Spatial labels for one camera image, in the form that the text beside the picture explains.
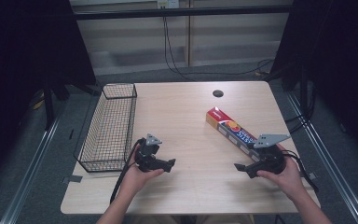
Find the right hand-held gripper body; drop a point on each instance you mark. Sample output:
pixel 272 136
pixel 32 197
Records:
pixel 271 155

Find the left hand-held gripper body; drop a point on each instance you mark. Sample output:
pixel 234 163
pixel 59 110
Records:
pixel 146 153

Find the person's left hand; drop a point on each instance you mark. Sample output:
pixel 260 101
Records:
pixel 136 178

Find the person's right hand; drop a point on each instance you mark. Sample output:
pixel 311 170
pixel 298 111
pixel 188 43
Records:
pixel 287 179

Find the long red wrap box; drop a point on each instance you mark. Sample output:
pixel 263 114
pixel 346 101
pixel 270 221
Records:
pixel 230 126

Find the grey tape strip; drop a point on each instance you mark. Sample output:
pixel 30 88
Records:
pixel 312 176
pixel 73 179

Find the round black table grommet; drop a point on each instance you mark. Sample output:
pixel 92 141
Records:
pixel 217 93

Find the black metal stand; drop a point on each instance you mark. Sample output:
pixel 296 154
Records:
pixel 48 105

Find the dark curtain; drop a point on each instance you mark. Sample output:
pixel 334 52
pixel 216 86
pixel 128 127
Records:
pixel 338 62
pixel 28 56

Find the black horizontal metal bar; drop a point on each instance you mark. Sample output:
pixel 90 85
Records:
pixel 180 12

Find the metal floor rail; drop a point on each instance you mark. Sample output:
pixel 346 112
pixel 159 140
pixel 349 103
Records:
pixel 28 177
pixel 326 161

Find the white wall socket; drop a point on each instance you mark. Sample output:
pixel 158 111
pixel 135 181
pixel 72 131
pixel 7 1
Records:
pixel 167 3

